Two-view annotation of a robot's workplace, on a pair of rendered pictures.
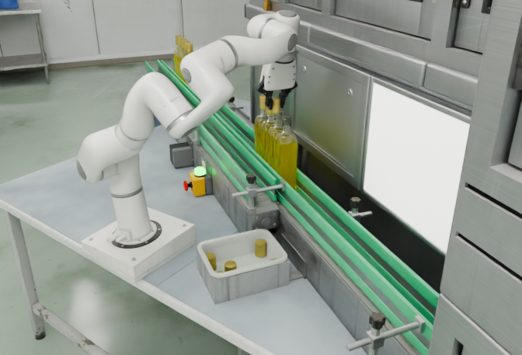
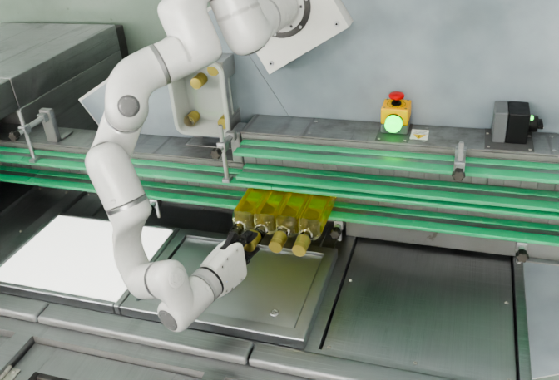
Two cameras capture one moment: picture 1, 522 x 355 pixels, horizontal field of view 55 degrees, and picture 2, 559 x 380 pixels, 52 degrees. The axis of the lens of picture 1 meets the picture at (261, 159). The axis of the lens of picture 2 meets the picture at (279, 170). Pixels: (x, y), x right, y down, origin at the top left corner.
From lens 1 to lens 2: 1.91 m
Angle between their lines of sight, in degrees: 75
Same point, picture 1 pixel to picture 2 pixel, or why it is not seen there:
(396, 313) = (63, 158)
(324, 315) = (148, 126)
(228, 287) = not seen: hidden behind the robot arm
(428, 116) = (48, 283)
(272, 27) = (137, 278)
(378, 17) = (110, 367)
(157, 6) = not seen: outside the picture
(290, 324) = not seen: hidden behind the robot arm
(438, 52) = (26, 329)
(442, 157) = (46, 263)
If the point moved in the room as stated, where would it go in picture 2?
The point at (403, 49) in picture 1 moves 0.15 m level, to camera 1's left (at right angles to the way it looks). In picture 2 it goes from (71, 333) to (77, 292)
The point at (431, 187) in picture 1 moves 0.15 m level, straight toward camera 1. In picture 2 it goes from (71, 245) to (29, 211)
